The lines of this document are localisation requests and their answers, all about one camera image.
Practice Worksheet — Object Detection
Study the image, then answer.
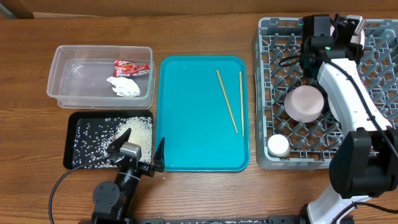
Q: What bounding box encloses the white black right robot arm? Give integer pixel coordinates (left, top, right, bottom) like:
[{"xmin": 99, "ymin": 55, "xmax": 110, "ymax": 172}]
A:
[{"xmin": 300, "ymin": 15, "xmax": 397, "ymax": 223}]

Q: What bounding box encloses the black rail at table edge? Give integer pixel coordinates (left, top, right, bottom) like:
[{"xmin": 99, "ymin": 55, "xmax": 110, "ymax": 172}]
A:
[{"xmin": 135, "ymin": 215, "xmax": 308, "ymax": 224}]

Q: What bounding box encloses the pile of rice grains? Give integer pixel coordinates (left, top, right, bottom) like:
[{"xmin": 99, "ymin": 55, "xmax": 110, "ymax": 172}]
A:
[{"xmin": 72, "ymin": 116, "xmax": 152, "ymax": 168}]

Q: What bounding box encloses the white paper cup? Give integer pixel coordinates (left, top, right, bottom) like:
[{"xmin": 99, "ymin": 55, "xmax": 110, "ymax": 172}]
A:
[{"xmin": 267, "ymin": 134, "xmax": 290, "ymax": 158}]

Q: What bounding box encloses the red snack wrapper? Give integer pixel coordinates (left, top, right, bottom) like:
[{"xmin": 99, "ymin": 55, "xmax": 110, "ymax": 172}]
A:
[{"xmin": 113, "ymin": 60, "xmax": 150, "ymax": 77}]

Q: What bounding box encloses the white tissue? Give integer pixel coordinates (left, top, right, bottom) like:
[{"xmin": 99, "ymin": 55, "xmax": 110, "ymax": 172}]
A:
[{"xmin": 106, "ymin": 77, "xmax": 141, "ymax": 97}]

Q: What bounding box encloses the clear plastic bin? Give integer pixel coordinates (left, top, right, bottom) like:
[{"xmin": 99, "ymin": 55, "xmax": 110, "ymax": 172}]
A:
[{"xmin": 47, "ymin": 45, "xmax": 155, "ymax": 110}]

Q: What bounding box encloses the grey bowl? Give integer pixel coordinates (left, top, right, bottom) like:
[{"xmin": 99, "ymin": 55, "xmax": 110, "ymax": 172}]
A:
[{"xmin": 284, "ymin": 85, "xmax": 324, "ymax": 123}]

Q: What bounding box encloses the teal plastic tray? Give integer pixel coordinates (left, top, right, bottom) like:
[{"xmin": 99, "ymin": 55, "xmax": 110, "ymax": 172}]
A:
[{"xmin": 155, "ymin": 55, "xmax": 250, "ymax": 172}]

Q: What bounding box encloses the black waste tray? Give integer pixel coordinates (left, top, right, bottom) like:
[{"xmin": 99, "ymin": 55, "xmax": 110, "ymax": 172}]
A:
[{"xmin": 63, "ymin": 110, "xmax": 153, "ymax": 169}]

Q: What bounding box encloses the wooden chopstick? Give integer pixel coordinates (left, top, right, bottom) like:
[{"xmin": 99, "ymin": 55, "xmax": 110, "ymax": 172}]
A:
[
  {"xmin": 216, "ymin": 70, "xmax": 238, "ymax": 134},
  {"xmin": 239, "ymin": 71, "xmax": 244, "ymax": 138}
]

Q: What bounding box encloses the large white plate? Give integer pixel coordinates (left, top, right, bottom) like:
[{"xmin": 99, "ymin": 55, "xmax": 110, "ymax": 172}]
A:
[{"xmin": 351, "ymin": 29, "xmax": 365, "ymax": 48}]

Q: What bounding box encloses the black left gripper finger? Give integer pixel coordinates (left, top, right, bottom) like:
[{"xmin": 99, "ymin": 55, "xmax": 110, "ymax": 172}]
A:
[
  {"xmin": 153, "ymin": 138, "xmax": 165, "ymax": 172},
  {"xmin": 106, "ymin": 128, "xmax": 131, "ymax": 153}
]

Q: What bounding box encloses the grey dish rack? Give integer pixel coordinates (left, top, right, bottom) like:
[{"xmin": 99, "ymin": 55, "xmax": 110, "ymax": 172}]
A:
[{"xmin": 253, "ymin": 17, "xmax": 397, "ymax": 170}]

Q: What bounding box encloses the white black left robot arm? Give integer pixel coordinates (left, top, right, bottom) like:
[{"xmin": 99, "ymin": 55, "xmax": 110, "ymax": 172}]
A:
[{"xmin": 91, "ymin": 128, "xmax": 165, "ymax": 223}]

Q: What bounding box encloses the small white plate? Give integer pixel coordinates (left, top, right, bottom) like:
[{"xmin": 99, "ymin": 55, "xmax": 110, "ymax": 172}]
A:
[{"xmin": 327, "ymin": 97, "xmax": 339, "ymax": 122}]

